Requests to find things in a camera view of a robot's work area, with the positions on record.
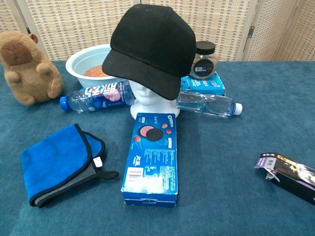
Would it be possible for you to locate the large blue Oreo box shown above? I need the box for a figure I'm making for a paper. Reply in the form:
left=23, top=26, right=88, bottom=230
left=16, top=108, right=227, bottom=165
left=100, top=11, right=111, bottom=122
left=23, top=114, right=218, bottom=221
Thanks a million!
left=121, top=112, right=178, bottom=207

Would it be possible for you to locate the woven folding screen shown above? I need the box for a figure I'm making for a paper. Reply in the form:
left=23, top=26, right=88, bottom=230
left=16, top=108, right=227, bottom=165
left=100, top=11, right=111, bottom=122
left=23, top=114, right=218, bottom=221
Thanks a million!
left=0, top=0, right=315, bottom=62

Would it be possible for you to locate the blue microfiber towel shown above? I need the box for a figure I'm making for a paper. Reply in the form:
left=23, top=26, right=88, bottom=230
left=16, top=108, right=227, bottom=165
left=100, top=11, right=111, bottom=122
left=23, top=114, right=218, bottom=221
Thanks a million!
left=19, top=123, right=119, bottom=208

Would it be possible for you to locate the black baseball cap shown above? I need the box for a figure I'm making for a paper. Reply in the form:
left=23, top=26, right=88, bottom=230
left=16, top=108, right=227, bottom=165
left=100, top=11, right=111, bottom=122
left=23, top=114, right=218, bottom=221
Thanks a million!
left=101, top=3, right=197, bottom=101

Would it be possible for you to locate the small blue Oreo box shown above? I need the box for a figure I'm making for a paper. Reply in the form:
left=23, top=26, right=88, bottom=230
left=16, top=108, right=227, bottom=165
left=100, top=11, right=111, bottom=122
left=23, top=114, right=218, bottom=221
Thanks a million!
left=180, top=71, right=226, bottom=96

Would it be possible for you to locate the brown capybara plush toy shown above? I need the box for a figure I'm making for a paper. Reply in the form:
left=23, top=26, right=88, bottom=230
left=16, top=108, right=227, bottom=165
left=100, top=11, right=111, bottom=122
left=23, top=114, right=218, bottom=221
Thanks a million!
left=0, top=30, right=63, bottom=106

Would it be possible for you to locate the teal tablecloth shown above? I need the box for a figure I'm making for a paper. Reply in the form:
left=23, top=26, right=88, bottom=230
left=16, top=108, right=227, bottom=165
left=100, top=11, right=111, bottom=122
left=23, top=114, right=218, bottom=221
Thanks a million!
left=0, top=60, right=315, bottom=236

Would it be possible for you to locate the light blue plastic basin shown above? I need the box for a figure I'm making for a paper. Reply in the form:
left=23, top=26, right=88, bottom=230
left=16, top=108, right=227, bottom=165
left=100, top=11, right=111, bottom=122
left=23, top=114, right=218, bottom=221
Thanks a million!
left=65, top=43, right=117, bottom=87

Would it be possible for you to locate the blue-capped labelled drink bottle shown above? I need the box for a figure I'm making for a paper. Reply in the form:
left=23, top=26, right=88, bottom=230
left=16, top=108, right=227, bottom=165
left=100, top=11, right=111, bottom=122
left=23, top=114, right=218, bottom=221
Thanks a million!
left=59, top=80, right=136, bottom=114

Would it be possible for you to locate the black and purple carton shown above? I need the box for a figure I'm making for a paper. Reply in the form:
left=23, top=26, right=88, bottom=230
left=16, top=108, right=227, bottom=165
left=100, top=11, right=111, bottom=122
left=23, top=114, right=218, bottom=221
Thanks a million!
left=254, top=152, right=315, bottom=206

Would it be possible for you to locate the glass jar with black lid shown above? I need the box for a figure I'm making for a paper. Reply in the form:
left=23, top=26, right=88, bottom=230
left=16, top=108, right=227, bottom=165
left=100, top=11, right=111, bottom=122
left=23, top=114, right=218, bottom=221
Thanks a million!
left=189, top=41, right=219, bottom=79

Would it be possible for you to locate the orange woven round coaster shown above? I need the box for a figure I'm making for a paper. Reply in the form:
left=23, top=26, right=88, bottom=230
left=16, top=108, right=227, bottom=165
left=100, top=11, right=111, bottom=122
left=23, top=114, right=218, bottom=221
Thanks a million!
left=83, top=64, right=107, bottom=78

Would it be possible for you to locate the white foam mannequin head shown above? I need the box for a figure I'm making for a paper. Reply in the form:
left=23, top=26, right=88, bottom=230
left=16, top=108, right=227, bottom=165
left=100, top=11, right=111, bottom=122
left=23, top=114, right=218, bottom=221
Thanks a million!
left=128, top=80, right=182, bottom=121

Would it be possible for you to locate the clear white-capped plastic bottle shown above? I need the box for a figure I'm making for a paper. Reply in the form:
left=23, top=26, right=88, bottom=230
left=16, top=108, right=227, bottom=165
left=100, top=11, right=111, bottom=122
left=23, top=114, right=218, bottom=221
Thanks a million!
left=176, top=91, right=243, bottom=119

